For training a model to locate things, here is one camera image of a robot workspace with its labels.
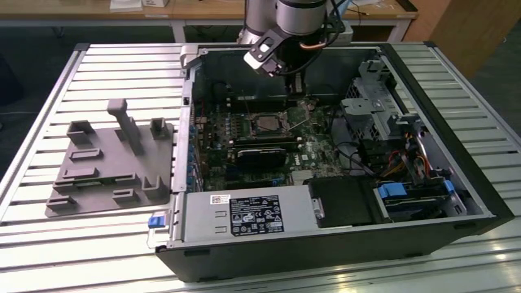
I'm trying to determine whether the CPU socket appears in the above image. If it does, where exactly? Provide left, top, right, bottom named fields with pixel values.
left=248, top=112, right=288, bottom=137

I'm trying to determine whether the black RAM stick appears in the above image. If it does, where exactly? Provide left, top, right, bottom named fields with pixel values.
left=232, top=137, right=298, bottom=149

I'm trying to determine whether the silver drive cage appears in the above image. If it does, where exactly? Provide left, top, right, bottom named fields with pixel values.
left=337, top=59, right=422, bottom=143

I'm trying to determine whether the green motherboard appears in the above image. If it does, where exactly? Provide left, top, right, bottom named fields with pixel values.
left=191, top=97, right=354, bottom=193

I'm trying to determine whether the black graphics card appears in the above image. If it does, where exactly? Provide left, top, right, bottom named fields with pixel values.
left=233, top=146, right=288, bottom=170

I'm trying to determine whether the black plastic shroud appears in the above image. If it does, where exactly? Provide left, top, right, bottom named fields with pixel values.
left=302, top=176, right=382, bottom=229

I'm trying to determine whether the blue disk carrier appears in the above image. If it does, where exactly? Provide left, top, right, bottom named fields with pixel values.
left=376, top=181, right=408, bottom=202

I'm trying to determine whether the wooden cabinet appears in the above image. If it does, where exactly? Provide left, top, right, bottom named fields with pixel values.
left=406, top=0, right=521, bottom=79

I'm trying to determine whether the white cardboard box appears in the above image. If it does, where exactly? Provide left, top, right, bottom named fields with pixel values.
left=109, top=0, right=144, bottom=13

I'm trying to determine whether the silver power supply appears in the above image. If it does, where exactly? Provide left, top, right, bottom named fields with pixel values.
left=179, top=186, right=322, bottom=242

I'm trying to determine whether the grey parts rack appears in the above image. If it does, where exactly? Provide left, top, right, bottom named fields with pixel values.
left=43, top=98, right=177, bottom=218

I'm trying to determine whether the wooden desk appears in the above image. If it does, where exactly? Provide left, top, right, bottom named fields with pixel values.
left=0, top=0, right=420, bottom=43

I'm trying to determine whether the black open PC case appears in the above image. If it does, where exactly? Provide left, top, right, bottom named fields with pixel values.
left=153, top=41, right=514, bottom=283

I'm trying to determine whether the green RAM stick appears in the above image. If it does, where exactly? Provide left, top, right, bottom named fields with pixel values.
left=72, top=180, right=117, bottom=187

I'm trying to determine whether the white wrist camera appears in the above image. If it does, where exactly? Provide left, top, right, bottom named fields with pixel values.
left=243, top=30, right=284, bottom=78

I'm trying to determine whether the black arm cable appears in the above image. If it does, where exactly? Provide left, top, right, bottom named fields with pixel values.
left=324, top=0, right=348, bottom=46

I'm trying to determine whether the grey case corner bracket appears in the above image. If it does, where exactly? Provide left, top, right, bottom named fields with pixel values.
left=179, top=45, right=208, bottom=70

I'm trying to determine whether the black internal cable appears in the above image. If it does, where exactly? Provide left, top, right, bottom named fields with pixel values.
left=329, top=111, right=380, bottom=178

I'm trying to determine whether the orange yellow wire bundle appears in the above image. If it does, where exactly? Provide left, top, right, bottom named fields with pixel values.
left=382, top=151, right=433, bottom=178

